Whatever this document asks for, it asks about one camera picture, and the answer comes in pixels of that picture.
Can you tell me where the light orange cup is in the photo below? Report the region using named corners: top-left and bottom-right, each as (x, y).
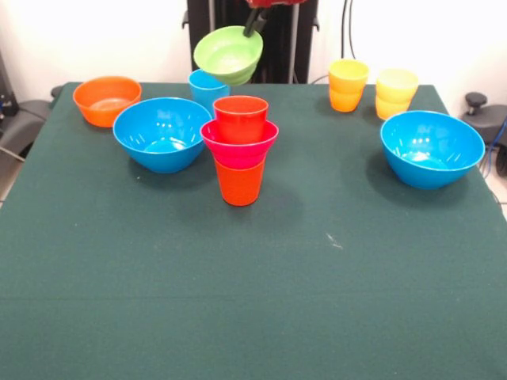
top-left (327, 58), bottom-right (370, 114)

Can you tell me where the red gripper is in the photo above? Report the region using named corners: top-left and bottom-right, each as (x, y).
top-left (242, 0), bottom-right (307, 39)

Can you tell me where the pink bowl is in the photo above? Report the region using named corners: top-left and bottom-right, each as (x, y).
top-left (199, 118), bottom-right (280, 171)

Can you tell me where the dark green tablecloth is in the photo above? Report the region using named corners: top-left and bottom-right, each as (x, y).
top-left (0, 81), bottom-right (507, 380)

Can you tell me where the yellow cup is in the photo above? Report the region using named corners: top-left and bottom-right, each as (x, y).
top-left (375, 67), bottom-right (420, 121)

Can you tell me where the green bowl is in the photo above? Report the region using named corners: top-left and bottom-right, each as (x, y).
top-left (193, 25), bottom-right (265, 87)

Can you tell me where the grey pedestal foot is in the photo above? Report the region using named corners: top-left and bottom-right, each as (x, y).
top-left (0, 85), bottom-right (64, 159)
top-left (461, 92), bottom-right (507, 146)

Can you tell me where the blue cup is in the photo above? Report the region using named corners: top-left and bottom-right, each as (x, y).
top-left (187, 69), bottom-right (231, 120)

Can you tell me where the orange bowl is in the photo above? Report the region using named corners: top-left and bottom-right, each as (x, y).
top-left (72, 75), bottom-right (143, 128)

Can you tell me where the large blue bowl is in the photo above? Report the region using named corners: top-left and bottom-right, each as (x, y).
top-left (379, 109), bottom-right (486, 190)
top-left (112, 97), bottom-right (213, 174)

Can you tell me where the red cup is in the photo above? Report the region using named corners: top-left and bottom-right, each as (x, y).
top-left (212, 95), bottom-right (269, 145)

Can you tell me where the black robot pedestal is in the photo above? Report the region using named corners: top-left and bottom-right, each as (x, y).
top-left (181, 0), bottom-right (322, 85)

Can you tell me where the black hanging cable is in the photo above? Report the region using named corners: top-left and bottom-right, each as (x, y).
top-left (341, 0), bottom-right (360, 67)

